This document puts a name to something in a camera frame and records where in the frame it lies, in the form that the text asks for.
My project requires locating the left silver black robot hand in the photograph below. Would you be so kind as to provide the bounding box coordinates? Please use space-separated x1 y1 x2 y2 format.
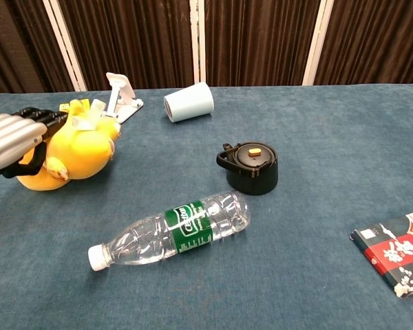
0 107 70 179

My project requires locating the yellow plush toy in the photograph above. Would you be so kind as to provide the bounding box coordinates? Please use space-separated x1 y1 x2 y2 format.
15 98 121 192

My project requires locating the white folding phone stand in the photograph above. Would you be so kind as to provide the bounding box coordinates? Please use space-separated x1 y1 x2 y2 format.
101 71 145 124

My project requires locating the light blue paper cup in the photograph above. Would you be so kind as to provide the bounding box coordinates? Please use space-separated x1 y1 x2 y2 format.
163 81 215 124

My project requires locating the clear plastic water bottle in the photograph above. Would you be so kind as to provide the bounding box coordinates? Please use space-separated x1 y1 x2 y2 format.
87 190 252 272

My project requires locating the dark brown curtain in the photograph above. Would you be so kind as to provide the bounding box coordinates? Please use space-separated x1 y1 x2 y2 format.
0 0 413 98

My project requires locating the dark red printed packet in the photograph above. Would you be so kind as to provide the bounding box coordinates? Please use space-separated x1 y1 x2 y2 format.
349 208 413 300

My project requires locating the white screen frame post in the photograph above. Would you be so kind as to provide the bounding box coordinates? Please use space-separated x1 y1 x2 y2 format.
42 0 88 92
189 0 208 87
301 0 335 87

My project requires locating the black bottle lid with handle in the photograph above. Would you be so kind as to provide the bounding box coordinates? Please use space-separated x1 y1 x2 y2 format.
215 141 279 197

